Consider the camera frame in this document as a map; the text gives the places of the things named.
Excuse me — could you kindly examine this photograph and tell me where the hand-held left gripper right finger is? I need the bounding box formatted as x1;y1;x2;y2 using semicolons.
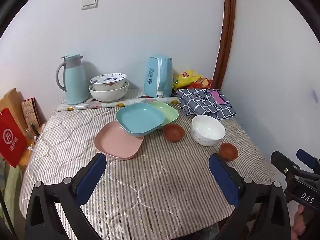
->
209;153;292;240

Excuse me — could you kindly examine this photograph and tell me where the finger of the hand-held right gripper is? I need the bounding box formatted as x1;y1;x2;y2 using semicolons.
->
296;149;320;175
271;151;304;188

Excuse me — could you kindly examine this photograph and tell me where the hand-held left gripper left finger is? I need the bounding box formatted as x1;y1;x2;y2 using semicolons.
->
24;152;110;240

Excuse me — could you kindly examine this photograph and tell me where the small brown bowl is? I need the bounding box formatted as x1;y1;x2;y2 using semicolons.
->
163;124;185;142
219;142;239;161

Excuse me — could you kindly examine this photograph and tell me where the pink square plate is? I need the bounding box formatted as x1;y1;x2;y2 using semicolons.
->
94;120;145;161

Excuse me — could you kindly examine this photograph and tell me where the blue square plate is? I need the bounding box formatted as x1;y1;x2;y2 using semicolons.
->
115;103;165;137

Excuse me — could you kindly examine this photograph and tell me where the green square plate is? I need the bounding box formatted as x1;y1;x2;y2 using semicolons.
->
149;101;179;130

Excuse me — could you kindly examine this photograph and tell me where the person's right hand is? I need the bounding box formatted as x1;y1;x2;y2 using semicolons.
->
292;204;309;236

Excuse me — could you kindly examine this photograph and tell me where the grey striped quilted blanket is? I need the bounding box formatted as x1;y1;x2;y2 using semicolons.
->
19;96;275;240

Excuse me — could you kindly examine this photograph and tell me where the wooden side stool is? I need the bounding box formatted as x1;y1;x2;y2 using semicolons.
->
19;124;47;172

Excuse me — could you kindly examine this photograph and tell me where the floral printed paper roll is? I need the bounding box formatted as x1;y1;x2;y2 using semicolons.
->
56;96;180;112

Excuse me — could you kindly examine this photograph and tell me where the grey checked cloth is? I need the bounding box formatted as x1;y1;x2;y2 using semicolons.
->
177;88;237;120

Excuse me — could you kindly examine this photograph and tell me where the large white ceramic bowl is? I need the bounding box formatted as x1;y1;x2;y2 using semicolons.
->
89;80;130;103

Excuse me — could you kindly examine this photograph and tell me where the green cloth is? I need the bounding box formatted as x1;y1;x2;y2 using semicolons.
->
0;160;25;230

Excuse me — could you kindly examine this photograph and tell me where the red paper bag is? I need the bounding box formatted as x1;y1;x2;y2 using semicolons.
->
0;108;28;168

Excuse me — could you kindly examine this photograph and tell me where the patterned gift box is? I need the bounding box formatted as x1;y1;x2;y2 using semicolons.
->
20;97;41;130

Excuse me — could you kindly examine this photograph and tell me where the light blue thermos jug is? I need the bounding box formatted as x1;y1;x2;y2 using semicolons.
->
55;54;91;105

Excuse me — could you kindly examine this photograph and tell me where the red chip bag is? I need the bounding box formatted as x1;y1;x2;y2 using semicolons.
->
194;77;213;89

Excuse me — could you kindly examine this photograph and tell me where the blue floral patterned bowl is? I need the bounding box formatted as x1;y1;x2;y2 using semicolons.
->
90;73;127;92

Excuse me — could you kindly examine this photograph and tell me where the yellow chip bag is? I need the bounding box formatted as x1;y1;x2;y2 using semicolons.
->
173;70;205;90

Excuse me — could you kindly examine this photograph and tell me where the brown cardboard box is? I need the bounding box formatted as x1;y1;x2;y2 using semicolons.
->
0;88;28;130

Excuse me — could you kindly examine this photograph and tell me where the light blue electric kettle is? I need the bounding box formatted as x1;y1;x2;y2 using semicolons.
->
143;55;173;98

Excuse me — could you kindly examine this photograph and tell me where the brown wooden door frame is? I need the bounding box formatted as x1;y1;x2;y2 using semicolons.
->
212;0;237;90

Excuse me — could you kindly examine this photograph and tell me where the white wall light switch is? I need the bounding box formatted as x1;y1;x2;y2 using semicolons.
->
80;0;99;10

